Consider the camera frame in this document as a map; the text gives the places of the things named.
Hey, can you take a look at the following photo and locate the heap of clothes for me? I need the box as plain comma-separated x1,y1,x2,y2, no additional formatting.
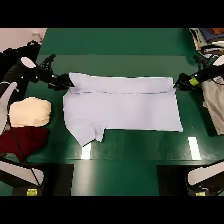
188,27,224,56

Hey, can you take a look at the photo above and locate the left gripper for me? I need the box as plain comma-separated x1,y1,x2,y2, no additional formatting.
47,73,75,92

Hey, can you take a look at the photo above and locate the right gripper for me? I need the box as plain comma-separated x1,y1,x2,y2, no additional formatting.
173,72,201,92

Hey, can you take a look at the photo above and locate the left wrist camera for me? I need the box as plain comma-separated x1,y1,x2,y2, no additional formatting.
41,53,57,73

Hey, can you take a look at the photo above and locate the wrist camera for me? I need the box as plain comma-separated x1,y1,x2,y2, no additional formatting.
41,53,57,73
193,54,210,72

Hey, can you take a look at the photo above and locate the grey garment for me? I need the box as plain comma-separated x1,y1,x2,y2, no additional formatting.
201,76,224,136

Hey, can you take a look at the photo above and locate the white T-shirt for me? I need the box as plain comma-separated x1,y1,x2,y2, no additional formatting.
62,71,184,148

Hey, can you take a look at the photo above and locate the black cable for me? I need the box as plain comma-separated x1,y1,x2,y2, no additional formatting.
9,125,44,190

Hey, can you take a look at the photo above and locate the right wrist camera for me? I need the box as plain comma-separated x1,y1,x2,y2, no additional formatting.
193,54,210,72

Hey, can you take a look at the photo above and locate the cream garment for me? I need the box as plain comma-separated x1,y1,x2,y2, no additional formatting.
8,96,53,128

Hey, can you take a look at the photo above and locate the dark red garment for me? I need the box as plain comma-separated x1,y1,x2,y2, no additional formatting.
0,126,51,162

